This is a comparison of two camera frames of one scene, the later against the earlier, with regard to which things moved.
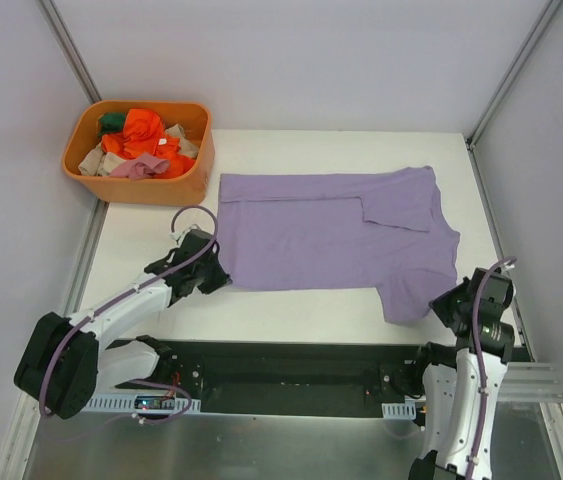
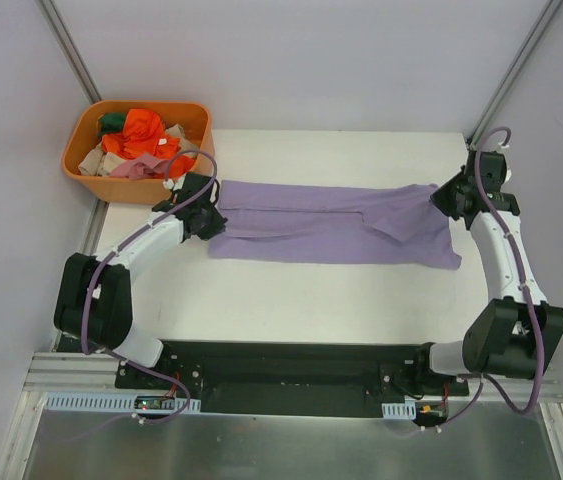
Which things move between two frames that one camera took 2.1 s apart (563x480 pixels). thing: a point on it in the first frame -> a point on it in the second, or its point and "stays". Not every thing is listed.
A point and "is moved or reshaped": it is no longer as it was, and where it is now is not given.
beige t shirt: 101,162 stays
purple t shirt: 381,231 is moved or reshaped
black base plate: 291,378 stays
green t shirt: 110,122 stays
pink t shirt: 142,167 stays
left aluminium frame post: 60,34 stays
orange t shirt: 144,133 stays
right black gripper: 447,307 -> 444,195
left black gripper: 212,272 -> 212,223
